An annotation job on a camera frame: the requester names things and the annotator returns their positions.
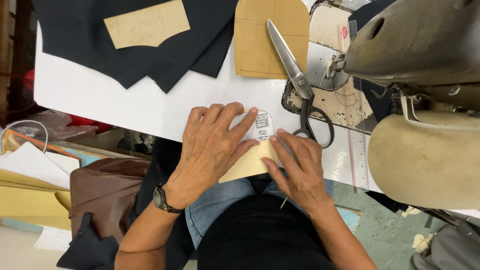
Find hanging dark cloth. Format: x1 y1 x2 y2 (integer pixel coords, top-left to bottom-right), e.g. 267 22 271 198
56 136 197 270

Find grey cloth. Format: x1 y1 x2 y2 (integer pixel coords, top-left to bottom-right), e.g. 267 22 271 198
410 220 480 270

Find person's right hand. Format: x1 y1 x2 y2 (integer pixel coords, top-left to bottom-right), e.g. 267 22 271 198
261 128 335 217

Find cardboard strip pattern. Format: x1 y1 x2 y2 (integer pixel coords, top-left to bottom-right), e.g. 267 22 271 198
103 0 191 50

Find white paper sheet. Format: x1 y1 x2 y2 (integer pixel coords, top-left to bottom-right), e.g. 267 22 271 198
34 225 73 252

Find cream fabric piece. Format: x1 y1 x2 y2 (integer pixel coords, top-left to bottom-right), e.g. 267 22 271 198
218 108 280 184

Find person's left hand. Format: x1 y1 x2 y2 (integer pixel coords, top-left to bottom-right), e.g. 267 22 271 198
165 102 260 210

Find steel scissors with black handles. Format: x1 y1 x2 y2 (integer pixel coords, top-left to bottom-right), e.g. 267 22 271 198
266 18 335 149

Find cream fabric scrap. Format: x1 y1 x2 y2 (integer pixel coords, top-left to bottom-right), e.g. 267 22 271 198
411 232 436 254

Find worn beige sewing machine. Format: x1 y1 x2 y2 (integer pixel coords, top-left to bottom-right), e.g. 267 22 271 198
281 0 480 211

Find white cable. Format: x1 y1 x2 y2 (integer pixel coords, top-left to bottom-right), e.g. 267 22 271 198
0 119 50 154

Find clear plastic bag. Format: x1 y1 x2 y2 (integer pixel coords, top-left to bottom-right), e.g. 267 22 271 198
13 110 114 144

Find black shirt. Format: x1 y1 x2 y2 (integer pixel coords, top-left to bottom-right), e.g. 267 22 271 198
196 193 339 270

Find brown leather bag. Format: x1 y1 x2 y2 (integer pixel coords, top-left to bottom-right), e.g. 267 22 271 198
68 157 152 245

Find dark navy fabric piece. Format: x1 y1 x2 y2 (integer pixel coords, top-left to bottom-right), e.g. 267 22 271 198
120 0 241 94
32 0 177 90
189 18 235 79

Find wooden shelf frame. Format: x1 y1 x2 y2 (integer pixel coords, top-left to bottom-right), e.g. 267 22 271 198
0 0 35 126

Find rounded cardboard pocket pattern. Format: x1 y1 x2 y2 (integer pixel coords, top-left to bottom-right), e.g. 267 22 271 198
233 0 311 80

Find black wristwatch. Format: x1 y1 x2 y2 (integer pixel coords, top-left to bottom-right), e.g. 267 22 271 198
152 182 185 215

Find clear plastic ruler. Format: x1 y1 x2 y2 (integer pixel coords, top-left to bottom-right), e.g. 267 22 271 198
336 20 370 194

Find white printed interfacing piece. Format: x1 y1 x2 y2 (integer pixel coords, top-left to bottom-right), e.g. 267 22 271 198
229 109 276 142

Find blue jeans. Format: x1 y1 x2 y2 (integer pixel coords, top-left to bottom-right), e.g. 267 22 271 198
184 168 335 250

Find heap of papers and envelopes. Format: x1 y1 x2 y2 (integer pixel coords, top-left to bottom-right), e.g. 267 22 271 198
0 129 126 232

